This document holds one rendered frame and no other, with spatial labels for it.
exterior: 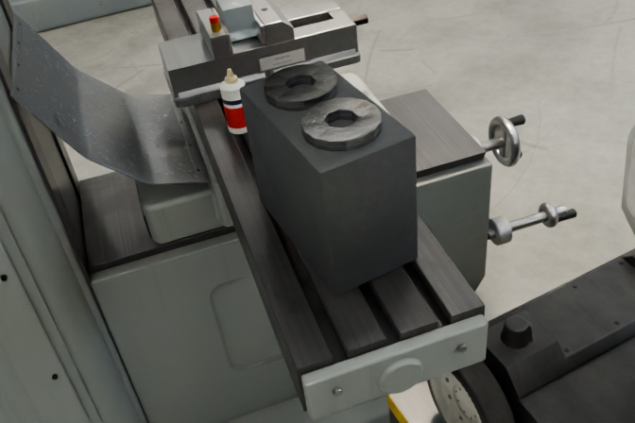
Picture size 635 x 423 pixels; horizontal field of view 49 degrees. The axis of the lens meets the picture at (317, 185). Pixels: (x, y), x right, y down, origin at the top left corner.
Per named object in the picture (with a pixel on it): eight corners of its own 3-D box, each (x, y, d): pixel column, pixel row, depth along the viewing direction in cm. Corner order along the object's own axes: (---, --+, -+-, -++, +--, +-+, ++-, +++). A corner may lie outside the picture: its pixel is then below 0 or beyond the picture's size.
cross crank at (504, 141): (506, 143, 165) (509, 101, 158) (534, 171, 156) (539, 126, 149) (444, 161, 162) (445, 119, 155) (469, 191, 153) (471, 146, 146)
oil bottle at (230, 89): (249, 119, 117) (238, 59, 111) (255, 130, 114) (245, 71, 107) (226, 125, 116) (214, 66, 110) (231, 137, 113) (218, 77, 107)
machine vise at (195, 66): (334, 29, 140) (330, -24, 134) (363, 61, 129) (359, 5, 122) (163, 72, 133) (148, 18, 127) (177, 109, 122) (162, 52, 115)
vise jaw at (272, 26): (275, 12, 133) (272, -8, 130) (295, 39, 123) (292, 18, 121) (245, 20, 132) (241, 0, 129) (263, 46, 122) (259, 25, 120)
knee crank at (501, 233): (566, 209, 159) (569, 188, 155) (582, 224, 154) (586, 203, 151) (479, 236, 155) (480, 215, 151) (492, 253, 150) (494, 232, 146)
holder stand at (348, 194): (334, 172, 103) (320, 49, 91) (420, 259, 87) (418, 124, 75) (260, 201, 100) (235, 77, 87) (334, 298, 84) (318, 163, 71)
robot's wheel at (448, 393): (514, 474, 119) (523, 404, 107) (490, 488, 118) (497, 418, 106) (445, 388, 134) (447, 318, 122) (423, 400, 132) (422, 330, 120)
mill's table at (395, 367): (245, -4, 179) (239, -34, 174) (493, 362, 84) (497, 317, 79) (155, 17, 174) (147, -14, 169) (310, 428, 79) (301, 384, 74)
